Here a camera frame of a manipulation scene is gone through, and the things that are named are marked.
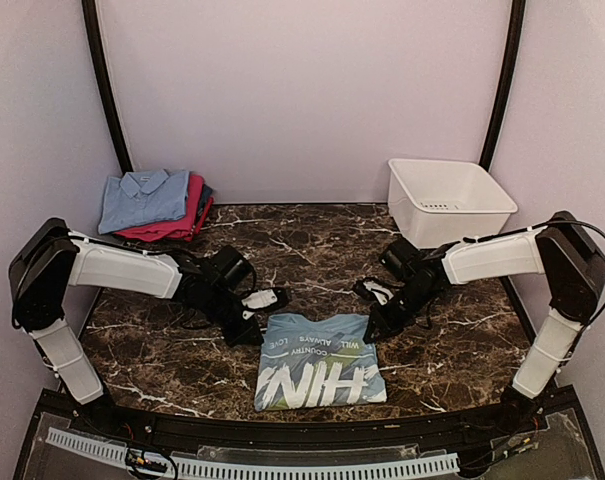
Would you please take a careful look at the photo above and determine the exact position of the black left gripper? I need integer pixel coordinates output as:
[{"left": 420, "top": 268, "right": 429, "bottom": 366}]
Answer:
[{"left": 201, "top": 285, "right": 264, "bottom": 348}]

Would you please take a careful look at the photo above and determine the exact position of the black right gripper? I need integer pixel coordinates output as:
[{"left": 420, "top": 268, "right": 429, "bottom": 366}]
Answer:
[{"left": 363, "top": 281, "right": 437, "bottom": 344}]

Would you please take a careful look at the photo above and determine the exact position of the blue cloth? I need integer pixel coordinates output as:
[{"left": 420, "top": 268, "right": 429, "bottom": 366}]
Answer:
[{"left": 254, "top": 313, "right": 387, "bottom": 412}]

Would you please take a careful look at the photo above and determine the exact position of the light blue button shirt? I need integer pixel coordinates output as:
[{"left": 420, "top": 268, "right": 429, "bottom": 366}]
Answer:
[{"left": 98, "top": 169, "right": 190, "bottom": 235}]

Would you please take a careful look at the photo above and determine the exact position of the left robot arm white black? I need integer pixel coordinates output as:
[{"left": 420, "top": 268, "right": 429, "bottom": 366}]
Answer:
[{"left": 8, "top": 218, "right": 277, "bottom": 436}]

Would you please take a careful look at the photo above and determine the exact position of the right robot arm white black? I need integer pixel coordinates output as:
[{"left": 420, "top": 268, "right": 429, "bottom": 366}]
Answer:
[{"left": 357, "top": 210, "right": 605, "bottom": 434}]

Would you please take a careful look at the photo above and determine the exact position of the folded pink red garment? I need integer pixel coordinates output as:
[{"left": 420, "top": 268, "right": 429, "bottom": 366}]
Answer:
[{"left": 114, "top": 174, "right": 205, "bottom": 242}]

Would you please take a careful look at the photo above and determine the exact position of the folded red garment underneath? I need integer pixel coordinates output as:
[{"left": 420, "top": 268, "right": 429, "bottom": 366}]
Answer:
[{"left": 188, "top": 196, "right": 214, "bottom": 241}]

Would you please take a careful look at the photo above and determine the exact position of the folded dark blue garment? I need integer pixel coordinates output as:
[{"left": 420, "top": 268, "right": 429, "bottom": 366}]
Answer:
[{"left": 199, "top": 184, "right": 213, "bottom": 206}]

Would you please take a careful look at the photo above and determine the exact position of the white plastic bin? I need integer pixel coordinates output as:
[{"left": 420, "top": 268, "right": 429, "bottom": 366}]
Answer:
[{"left": 388, "top": 158, "right": 518, "bottom": 249}]

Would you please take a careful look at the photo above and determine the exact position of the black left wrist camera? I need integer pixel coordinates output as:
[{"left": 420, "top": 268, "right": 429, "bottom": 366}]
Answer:
[{"left": 210, "top": 245, "right": 255, "bottom": 290}]

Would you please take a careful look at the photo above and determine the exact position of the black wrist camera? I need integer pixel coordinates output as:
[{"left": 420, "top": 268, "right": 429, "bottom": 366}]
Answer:
[
  {"left": 210, "top": 245, "right": 255, "bottom": 290},
  {"left": 379, "top": 238, "right": 423, "bottom": 281}
]

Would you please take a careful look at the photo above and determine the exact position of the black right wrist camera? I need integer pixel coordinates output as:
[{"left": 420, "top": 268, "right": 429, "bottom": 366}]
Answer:
[{"left": 379, "top": 238, "right": 423, "bottom": 281}]

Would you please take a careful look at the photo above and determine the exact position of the white slotted cable duct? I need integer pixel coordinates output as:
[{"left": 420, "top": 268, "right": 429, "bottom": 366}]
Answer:
[{"left": 46, "top": 427, "right": 460, "bottom": 479}]

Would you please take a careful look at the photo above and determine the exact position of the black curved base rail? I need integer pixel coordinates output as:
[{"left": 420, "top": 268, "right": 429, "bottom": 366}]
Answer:
[{"left": 31, "top": 387, "right": 578, "bottom": 456}]

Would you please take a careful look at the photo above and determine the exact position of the left black frame post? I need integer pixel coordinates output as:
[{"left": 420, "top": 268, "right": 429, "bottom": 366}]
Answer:
[{"left": 81, "top": 0, "right": 134, "bottom": 174}]

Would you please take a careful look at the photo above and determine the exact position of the black frame post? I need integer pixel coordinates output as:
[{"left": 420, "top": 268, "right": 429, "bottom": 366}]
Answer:
[
  {"left": 81, "top": 0, "right": 134, "bottom": 174},
  {"left": 478, "top": 0, "right": 526, "bottom": 172}
]

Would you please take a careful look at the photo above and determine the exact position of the right black frame post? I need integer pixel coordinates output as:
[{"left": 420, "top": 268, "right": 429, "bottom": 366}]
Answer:
[{"left": 478, "top": 0, "right": 526, "bottom": 172}]

